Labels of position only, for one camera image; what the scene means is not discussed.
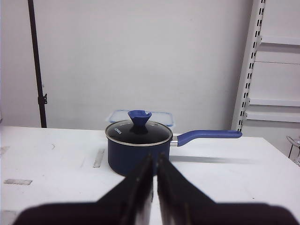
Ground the glass pot lid blue knob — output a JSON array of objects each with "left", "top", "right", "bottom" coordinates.
[{"left": 105, "top": 110, "right": 173, "bottom": 146}]

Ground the metal wire object at right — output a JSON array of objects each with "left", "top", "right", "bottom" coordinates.
[{"left": 285, "top": 135, "right": 300, "bottom": 166}]

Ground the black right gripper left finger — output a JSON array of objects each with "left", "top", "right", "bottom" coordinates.
[{"left": 14, "top": 155, "right": 153, "bottom": 225}]

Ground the clear plastic food container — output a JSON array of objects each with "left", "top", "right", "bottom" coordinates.
[{"left": 106, "top": 110, "right": 175, "bottom": 128}]

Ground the black tripod pole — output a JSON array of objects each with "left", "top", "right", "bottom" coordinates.
[{"left": 28, "top": 0, "right": 47, "bottom": 128}]

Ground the white slotted shelf rack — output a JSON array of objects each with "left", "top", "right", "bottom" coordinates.
[{"left": 232, "top": 0, "right": 300, "bottom": 135}]

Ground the blue saucepan with handle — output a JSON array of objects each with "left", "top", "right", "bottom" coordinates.
[{"left": 107, "top": 130, "right": 242, "bottom": 176}]

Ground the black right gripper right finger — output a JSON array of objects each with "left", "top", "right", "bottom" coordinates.
[{"left": 157, "top": 154, "right": 298, "bottom": 225}]

